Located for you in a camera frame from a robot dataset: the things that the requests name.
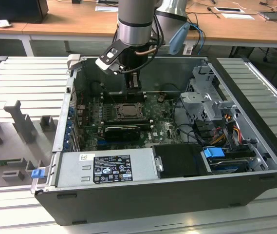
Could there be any metal socket cover frame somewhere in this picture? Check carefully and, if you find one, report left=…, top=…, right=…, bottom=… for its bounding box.
left=115, top=102, right=146, bottom=120

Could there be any white paper sheet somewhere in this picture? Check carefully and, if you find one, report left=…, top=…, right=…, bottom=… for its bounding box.
left=222, top=13, right=256, bottom=20

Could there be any black plastic shroud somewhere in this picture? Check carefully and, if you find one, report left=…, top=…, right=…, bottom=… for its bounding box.
left=151, top=143, right=208, bottom=178

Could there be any black camera cable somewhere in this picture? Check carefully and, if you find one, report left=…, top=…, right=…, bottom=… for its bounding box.
left=118, top=55, right=159, bottom=74

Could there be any black computer box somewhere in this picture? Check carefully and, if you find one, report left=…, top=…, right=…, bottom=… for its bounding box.
left=0, top=0, right=49, bottom=24

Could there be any green RAM stick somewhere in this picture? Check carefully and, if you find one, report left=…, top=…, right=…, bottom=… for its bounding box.
left=0, top=158, right=23, bottom=168

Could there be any wooden desk white frame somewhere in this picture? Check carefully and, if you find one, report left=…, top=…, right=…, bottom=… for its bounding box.
left=0, top=0, right=50, bottom=39
left=21, top=0, right=277, bottom=57

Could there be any black cable in case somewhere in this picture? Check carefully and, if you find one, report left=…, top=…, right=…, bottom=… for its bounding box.
left=171, top=97, right=203, bottom=144

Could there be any green motherboard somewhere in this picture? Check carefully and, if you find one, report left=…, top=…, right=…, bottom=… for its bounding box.
left=76, top=92, right=186, bottom=151

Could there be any CPU with silver top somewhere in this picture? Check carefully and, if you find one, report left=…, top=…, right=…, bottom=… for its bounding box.
left=119, top=104, right=139, bottom=116

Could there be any brown curved hose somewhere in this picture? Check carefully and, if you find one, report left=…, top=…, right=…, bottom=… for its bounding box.
left=134, top=47, right=158, bottom=57

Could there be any white camera on black bracket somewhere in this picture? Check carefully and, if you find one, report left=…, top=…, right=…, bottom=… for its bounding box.
left=95, top=40, right=126, bottom=75

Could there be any hard disk in blue carrier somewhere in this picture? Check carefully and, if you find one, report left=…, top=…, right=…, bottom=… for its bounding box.
left=203, top=147, right=250, bottom=174

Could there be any dark grey tablet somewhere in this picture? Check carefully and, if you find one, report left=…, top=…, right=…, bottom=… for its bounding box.
left=258, top=10, right=277, bottom=22

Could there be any blue case latch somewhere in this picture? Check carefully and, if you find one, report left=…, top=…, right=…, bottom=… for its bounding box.
left=31, top=169, right=44, bottom=180

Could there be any black graphics card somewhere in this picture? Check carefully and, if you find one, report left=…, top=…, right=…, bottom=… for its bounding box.
left=104, top=125, right=141, bottom=142

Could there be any grey parts rack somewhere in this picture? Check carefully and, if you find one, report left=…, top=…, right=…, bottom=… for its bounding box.
left=0, top=99, right=56, bottom=188

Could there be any silver power supply unit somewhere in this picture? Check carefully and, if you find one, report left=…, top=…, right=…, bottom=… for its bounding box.
left=55, top=147, right=160, bottom=188

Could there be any yellow red wire bundle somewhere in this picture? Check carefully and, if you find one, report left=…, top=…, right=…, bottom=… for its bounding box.
left=211, top=123, right=242, bottom=146

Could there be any blue cable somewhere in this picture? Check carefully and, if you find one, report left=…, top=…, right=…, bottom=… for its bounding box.
left=189, top=22, right=206, bottom=51

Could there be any grey plastic case latch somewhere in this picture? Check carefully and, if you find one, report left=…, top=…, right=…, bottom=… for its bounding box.
left=67, top=54, right=81, bottom=71

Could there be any CPU socket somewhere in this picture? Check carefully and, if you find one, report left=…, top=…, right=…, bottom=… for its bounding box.
left=113, top=101, right=147, bottom=120

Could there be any metal disk bay cage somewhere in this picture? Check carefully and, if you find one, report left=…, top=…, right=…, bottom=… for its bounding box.
left=179, top=65, right=238, bottom=127

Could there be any black open PC case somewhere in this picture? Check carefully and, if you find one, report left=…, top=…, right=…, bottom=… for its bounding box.
left=30, top=54, right=277, bottom=226

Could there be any thin black wire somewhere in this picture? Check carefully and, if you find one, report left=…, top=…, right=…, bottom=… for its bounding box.
left=164, top=83, right=182, bottom=98

